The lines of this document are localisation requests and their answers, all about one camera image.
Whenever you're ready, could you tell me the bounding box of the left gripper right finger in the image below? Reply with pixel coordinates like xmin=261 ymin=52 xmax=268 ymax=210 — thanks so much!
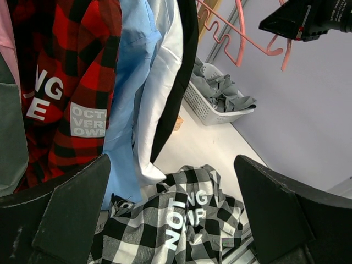
xmin=234 ymin=155 xmax=351 ymax=263

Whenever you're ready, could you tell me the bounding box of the light blue shirt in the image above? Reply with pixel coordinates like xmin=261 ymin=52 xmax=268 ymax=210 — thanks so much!
xmin=101 ymin=1 xmax=161 ymax=211

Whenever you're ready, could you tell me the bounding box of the pink shirt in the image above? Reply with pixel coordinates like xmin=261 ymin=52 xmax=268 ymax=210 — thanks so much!
xmin=1 ymin=1 xmax=22 ymax=101

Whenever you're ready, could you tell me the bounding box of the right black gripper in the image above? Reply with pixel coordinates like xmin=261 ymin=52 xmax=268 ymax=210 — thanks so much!
xmin=258 ymin=0 xmax=351 ymax=42

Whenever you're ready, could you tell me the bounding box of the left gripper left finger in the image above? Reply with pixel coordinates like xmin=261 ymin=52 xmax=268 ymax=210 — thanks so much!
xmin=1 ymin=155 xmax=111 ymax=263

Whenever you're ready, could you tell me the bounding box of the white plastic basket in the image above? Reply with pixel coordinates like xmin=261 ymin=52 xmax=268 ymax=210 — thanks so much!
xmin=184 ymin=63 xmax=255 ymax=125

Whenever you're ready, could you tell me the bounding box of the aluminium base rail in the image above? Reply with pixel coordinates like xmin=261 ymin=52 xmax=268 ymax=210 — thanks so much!
xmin=222 ymin=226 xmax=259 ymax=264

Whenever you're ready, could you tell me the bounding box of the red black plaid shirt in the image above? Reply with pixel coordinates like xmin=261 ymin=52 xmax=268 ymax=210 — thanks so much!
xmin=7 ymin=1 xmax=122 ymax=191

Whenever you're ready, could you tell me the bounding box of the black white plaid shirt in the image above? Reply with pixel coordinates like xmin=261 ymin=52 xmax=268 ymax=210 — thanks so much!
xmin=87 ymin=165 xmax=244 ymax=263

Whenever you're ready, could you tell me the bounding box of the pink hanger of plaid shirt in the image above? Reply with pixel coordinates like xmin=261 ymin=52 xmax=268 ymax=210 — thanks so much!
xmin=266 ymin=35 xmax=293 ymax=72

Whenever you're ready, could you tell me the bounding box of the wooden clothes rack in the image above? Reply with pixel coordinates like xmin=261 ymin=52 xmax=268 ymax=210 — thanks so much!
xmin=173 ymin=0 xmax=223 ymax=133

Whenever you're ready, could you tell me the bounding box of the grey shirt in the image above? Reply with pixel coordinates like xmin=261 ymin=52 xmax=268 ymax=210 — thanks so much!
xmin=190 ymin=57 xmax=256 ymax=112

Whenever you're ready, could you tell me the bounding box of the pink hanger of grey shirt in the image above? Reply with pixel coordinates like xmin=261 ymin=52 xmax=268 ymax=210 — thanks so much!
xmin=196 ymin=1 xmax=275 ymax=67

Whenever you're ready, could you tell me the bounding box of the dark grey garment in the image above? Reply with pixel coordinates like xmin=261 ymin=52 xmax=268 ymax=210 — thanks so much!
xmin=0 ymin=57 xmax=29 ymax=196

